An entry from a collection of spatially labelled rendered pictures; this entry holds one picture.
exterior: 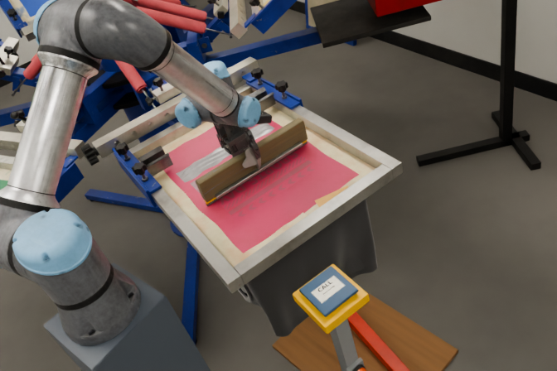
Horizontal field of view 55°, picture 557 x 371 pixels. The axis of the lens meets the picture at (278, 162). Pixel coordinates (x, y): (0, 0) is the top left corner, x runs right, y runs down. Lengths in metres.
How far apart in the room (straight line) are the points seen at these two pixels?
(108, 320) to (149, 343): 0.11
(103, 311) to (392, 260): 1.74
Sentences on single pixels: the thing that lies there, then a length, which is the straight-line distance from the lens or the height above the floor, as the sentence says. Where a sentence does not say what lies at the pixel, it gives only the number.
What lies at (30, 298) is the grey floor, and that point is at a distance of 3.22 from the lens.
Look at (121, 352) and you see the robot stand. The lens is 1.08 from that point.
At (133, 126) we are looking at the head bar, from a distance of 1.96.
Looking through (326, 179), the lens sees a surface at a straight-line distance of 1.56.
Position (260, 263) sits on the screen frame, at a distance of 1.35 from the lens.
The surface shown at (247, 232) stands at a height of 0.95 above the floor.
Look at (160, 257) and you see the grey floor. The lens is 2.96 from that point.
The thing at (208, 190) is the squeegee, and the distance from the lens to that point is 1.56.
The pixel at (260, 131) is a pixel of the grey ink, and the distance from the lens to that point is 1.83.
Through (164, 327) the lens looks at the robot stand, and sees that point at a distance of 1.12.
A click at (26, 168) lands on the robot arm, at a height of 1.47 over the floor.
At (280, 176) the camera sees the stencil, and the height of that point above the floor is 0.95.
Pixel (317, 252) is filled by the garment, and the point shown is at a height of 0.78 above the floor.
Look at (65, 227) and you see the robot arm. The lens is 0.97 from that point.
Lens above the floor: 1.97
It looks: 37 degrees down
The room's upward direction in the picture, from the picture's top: 17 degrees counter-clockwise
